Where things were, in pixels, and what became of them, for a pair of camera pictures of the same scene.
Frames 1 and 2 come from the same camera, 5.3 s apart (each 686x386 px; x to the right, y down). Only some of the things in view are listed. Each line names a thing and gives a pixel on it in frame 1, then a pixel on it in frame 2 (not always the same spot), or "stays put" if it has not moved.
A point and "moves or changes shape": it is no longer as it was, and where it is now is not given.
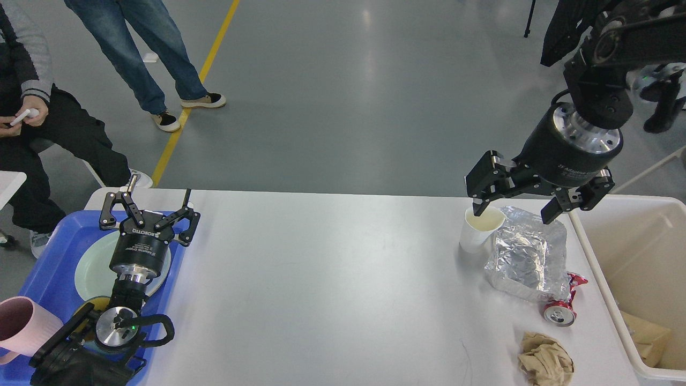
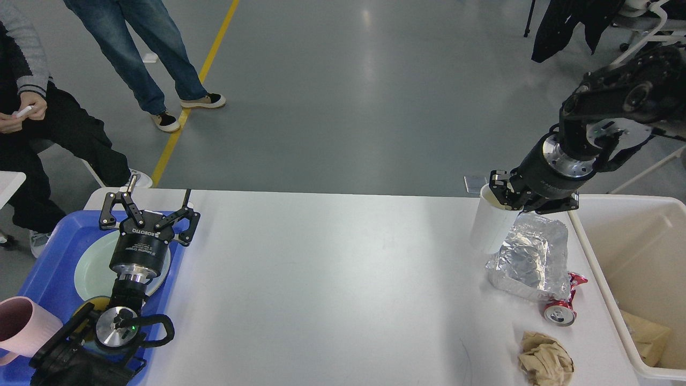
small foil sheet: [529, 257] stays put
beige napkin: [545, 360] stays put
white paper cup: [477, 234] moves or changes shape
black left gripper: [141, 252] stays put
